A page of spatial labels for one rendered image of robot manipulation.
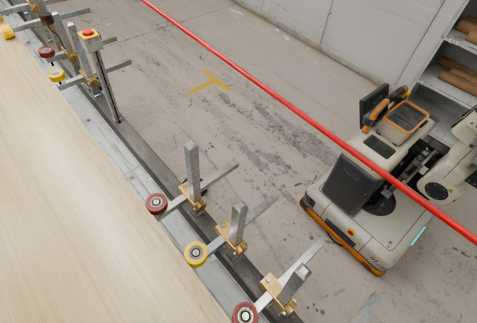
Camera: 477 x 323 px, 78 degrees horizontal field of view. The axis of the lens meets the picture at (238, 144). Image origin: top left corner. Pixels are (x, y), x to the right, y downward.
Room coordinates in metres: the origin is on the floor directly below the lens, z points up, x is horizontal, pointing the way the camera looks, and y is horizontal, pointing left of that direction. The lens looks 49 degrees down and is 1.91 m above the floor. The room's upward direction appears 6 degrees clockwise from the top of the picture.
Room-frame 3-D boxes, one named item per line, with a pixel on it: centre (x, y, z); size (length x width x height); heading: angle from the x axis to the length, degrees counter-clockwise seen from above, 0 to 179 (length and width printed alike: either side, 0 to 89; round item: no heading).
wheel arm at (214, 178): (0.68, 0.15, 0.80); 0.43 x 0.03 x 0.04; 136
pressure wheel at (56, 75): (1.23, 1.01, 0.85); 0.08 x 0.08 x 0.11
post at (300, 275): (0.27, -0.21, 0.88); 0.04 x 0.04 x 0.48; 46
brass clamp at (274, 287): (0.28, -0.19, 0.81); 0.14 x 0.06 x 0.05; 46
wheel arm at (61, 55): (1.57, 1.02, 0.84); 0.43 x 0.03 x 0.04; 136
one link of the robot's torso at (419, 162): (1.00, -1.08, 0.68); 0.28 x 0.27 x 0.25; 135
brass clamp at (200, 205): (0.63, 0.17, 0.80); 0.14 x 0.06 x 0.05; 46
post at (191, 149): (0.62, 0.15, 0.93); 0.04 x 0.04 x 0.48; 46
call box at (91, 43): (1.13, 0.69, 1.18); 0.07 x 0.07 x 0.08; 46
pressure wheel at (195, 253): (0.36, 0.11, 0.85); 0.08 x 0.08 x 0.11
